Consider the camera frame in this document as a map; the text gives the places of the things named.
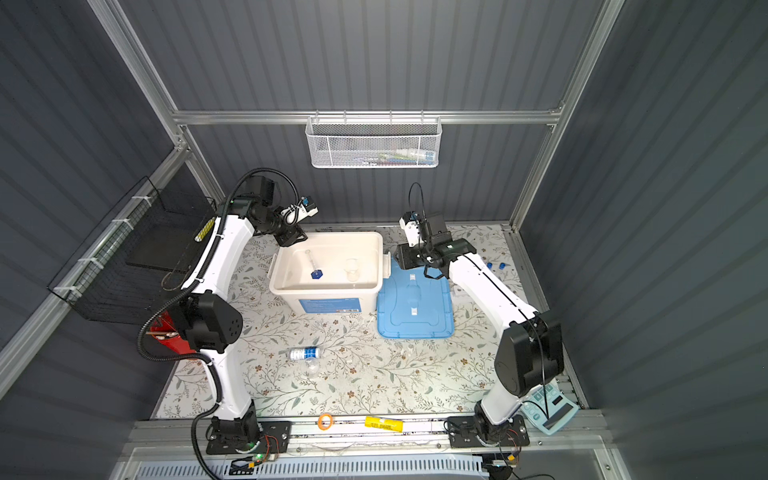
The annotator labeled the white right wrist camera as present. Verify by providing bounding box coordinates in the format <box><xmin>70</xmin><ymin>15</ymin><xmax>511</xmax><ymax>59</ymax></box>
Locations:
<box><xmin>399</xmin><ymin>211</ymin><xmax>423</xmax><ymax>247</ymax></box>

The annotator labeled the orange rubber band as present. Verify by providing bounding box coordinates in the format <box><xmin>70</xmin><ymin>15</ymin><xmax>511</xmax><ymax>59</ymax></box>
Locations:
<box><xmin>317</xmin><ymin>413</ymin><xmax>335</xmax><ymax>431</ymax></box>

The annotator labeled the blue base graduated cylinder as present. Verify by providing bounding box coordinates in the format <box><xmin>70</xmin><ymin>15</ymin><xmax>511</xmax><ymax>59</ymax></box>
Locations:
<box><xmin>305</xmin><ymin>249</ymin><xmax>323</xmax><ymax>280</ymax></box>

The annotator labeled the white wire wall basket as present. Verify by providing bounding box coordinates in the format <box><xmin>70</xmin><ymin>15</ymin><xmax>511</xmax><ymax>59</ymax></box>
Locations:
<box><xmin>305</xmin><ymin>117</ymin><xmax>443</xmax><ymax>169</ymax></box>

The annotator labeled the teal calculator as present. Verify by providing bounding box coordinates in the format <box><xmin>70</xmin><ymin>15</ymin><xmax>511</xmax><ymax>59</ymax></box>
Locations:
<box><xmin>522</xmin><ymin>380</ymin><xmax>580</xmax><ymax>436</ymax></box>

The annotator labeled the red pencil cup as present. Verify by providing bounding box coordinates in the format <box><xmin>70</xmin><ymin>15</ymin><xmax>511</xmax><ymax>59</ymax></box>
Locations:
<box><xmin>147</xmin><ymin>312</ymin><xmax>194</xmax><ymax>355</ymax></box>

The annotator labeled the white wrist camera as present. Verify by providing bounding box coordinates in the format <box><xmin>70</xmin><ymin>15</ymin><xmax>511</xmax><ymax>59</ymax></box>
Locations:
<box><xmin>399</xmin><ymin>211</ymin><xmax>423</xmax><ymax>247</ymax></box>
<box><xmin>281</xmin><ymin>196</ymin><xmax>318</xmax><ymax>225</ymax></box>

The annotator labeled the clear glass flask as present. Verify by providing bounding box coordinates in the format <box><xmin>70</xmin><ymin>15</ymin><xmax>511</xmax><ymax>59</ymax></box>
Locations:
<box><xmin>344</xmin><ymin>258</ymin><xmax>360</xmax><ymax>283</ymax></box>

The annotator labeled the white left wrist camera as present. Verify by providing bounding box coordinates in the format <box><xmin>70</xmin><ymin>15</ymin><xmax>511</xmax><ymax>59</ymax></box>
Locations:
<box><xmin>281</xmin><ymin>196</ymin><xmax>318</xmax><ymax>225</ymax></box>

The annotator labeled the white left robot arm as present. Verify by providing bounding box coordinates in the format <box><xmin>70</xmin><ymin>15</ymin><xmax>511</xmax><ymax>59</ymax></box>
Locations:
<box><xmin>136</xmin><ymin>167</ymin><xmax>317</xmax><ymax>479</ymax></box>

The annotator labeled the blue plastic bin lid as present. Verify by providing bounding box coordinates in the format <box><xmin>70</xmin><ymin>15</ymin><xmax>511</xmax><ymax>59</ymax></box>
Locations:
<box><xmin>377</xmin><ymin>261</ymin><xmax>455</xmax><ymax>340</ymax></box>

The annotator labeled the white plastic storage bin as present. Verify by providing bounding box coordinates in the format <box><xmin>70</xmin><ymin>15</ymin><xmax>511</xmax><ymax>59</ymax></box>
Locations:
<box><xmin>269</xmin><ymin>231</ymin><xmax>391</xmax><ymax>315</ymax></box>

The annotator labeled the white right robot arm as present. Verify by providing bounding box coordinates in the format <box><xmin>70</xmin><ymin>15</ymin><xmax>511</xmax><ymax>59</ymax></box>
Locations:
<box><xmin>394</xmin><ymin>211</ymin><xmax>564</xmax><ymax>444</ymax></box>

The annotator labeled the yellow label tag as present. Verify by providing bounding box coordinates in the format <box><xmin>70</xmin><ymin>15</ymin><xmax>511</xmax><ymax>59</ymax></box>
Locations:
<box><xmin>364</xmin><ymin>416</ymin><xmax>404</xmax><ymax>433</ymax></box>

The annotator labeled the blue cap clear bottle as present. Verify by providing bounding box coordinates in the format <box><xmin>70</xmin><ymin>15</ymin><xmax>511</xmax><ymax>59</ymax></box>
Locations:
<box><xmin>288</xmin><ymin>346</ymin><xmax>322</xmax><ymax>362</ymax></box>

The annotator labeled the black wire wall basket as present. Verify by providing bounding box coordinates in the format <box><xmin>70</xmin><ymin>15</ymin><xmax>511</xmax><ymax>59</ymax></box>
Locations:
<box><xmin>47</xmin><ymin>176</ymin><xmax>217</xmax><ymax>325</ymax></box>

